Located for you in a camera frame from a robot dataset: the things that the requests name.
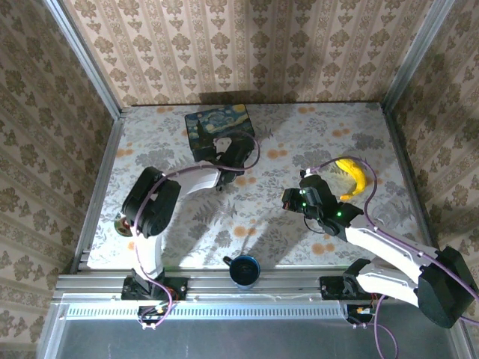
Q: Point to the starry night painted box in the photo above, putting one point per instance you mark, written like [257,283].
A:
[217,119]

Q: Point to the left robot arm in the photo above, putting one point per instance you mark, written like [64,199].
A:
[149,205]

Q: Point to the floral patterned tablecloth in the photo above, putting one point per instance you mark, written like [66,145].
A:
[262,209]

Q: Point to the small patterned bowl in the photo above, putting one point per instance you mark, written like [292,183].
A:
[121,225]

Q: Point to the dark blue mug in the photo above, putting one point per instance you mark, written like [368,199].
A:
[244,270]

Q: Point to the aluminium frame post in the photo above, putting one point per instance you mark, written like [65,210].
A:
[84,56]
[415,56]

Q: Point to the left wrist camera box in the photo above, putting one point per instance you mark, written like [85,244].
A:
[222,145]

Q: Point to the wide aluminium base rail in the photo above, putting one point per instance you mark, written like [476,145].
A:
[284,286]

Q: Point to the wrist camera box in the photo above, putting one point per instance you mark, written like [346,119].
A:
[314,180]
[222,145]

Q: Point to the yellow banana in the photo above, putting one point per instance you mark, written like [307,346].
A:
[357,172]

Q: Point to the aluminium side rail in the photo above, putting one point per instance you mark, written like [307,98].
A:
[98,190]
[401,149]

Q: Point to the small black connector board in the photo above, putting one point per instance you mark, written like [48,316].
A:
[149,312]
[359,312]

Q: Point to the grey metal sheet panel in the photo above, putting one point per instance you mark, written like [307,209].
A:
[243,340]

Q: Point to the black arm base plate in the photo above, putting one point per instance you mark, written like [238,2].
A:
[331,288]
[174,289]

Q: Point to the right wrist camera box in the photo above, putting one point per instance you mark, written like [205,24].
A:
[314,180]

